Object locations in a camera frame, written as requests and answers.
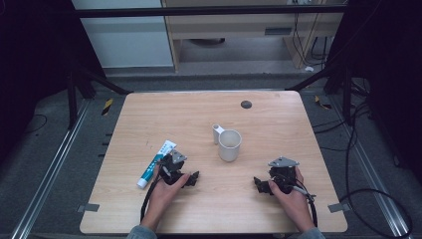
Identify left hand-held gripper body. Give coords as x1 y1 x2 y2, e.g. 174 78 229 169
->
157 149 191 186

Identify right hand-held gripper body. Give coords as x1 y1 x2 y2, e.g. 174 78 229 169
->
267 155 300 195

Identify white and teal toothpaste tube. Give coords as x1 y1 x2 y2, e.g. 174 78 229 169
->
136 139 178 190

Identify white cup with handle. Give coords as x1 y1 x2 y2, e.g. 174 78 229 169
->
211 123 244 163

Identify person's left hand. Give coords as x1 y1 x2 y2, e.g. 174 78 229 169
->
146 166 192 219

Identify person's right hand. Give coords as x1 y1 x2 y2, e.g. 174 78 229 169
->
268 166 314 224

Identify yellow and black tape strip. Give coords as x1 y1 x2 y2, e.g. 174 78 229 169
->
314 95 333 111
101 98 114 117

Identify black metal stand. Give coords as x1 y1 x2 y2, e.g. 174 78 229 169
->
65 59 134 131
284 61 354 126

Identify white cabinet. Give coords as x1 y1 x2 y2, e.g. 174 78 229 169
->
71 0 174 70

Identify black curtain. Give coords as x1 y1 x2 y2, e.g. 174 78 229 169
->
0 0 107 167
326 0 422 187

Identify light wooden desk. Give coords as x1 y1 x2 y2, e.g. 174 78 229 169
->
161 0 346 73

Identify left hand-held gripper cable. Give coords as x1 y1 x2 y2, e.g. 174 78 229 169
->
139 174 161 223

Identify hand-held gripper cable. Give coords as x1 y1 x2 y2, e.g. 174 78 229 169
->
292 183 319 229
139 174 161 223

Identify right hand-held gripper cable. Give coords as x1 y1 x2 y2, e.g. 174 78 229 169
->
292 183 319 229

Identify black floor cable loop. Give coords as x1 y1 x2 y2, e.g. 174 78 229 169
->
312 99 414 239

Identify grey metal table bracket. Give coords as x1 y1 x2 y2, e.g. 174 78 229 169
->
326 201 352 214
76 202 101 214

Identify aluminium floor rail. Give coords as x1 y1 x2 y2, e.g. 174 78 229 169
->
327 95 410 239
9 99 92 239

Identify black horizontal frame bar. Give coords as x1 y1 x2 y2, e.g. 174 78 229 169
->
74 5 348 18

